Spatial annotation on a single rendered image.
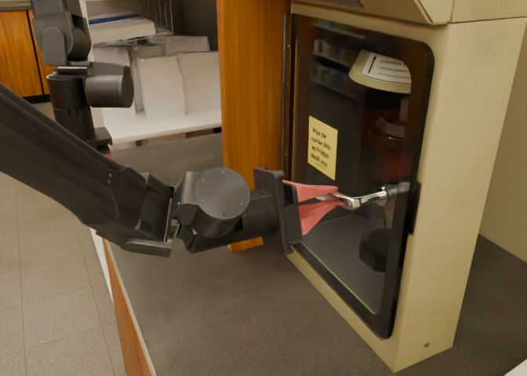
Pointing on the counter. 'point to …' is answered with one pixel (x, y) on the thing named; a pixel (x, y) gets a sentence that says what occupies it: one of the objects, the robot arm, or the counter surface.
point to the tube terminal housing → (445, 158)
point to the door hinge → (282, 84)
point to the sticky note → (322, 147)
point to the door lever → (350, 202)
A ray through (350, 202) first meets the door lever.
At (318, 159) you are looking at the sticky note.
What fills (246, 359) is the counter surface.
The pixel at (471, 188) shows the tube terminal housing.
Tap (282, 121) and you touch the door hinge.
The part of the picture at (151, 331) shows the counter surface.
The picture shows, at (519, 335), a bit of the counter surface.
